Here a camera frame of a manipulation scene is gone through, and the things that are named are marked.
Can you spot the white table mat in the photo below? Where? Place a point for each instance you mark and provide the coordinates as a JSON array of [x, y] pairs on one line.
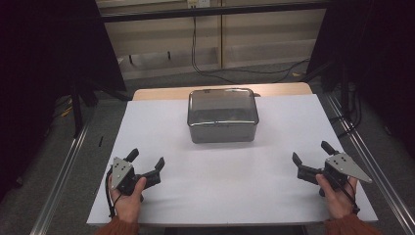
[[228, 182]]

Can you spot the black metal stand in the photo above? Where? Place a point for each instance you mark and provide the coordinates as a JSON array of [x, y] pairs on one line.
[[77, 114]]

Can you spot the transparent grey lidded box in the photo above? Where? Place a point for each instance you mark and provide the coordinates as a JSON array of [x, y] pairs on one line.
[[223, 112]]

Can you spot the person's left hand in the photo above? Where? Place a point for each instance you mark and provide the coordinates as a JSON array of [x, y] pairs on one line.
[[129, 204]]

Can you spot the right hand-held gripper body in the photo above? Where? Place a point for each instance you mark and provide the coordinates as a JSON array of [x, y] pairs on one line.
[[344, 169]]

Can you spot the beige wooden cabinet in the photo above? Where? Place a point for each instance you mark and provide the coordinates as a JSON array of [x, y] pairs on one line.
[[261, 36]]

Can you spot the black curtain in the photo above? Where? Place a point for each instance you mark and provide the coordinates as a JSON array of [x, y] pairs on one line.
[[42, 65], [375, 49]]

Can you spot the person's right hand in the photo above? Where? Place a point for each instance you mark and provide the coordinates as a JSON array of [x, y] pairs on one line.
[[337, 199]]

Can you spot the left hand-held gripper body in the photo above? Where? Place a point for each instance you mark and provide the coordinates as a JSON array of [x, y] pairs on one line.
[[122, 174]]

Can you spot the metal floor rail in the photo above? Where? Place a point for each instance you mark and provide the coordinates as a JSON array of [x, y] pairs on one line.
[[62, 176], [375, 163]]

